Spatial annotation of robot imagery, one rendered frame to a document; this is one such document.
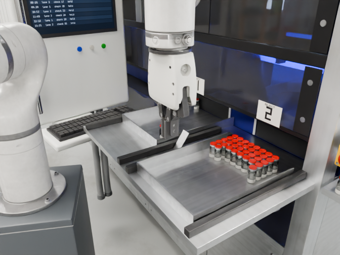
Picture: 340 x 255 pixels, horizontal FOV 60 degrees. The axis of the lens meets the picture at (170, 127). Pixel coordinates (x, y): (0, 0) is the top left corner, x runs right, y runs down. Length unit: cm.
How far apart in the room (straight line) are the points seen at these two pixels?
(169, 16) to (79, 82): 99
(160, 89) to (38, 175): 41
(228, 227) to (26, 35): 61
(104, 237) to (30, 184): 118
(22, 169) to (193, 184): 42
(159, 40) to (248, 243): 89
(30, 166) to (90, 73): 76
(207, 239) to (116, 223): 138
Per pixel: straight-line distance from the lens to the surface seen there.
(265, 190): 78
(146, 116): 120
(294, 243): 104
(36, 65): 76
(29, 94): 76
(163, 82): 53
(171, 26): 49
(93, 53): 145
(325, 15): 80
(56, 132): 128
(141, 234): 192
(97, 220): 205
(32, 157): 78
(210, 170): 86
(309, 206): 94
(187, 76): 51
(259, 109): 93
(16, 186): 81
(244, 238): 121
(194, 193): 77
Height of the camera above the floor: 135
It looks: 25 degrees down
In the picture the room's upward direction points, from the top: straight up
